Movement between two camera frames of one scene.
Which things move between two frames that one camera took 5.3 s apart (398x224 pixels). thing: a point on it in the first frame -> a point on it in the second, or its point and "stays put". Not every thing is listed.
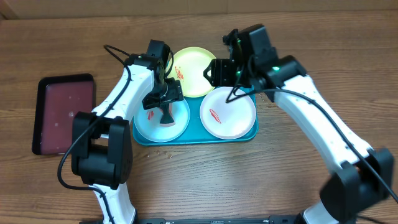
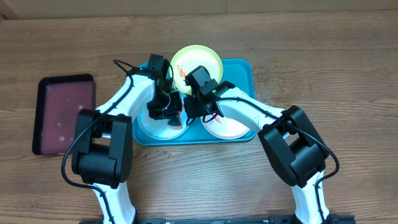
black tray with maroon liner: x=59 y=98 stays put
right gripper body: x=231 y=77 -> x=197 y=107
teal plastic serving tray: x=196 y=134 stays put
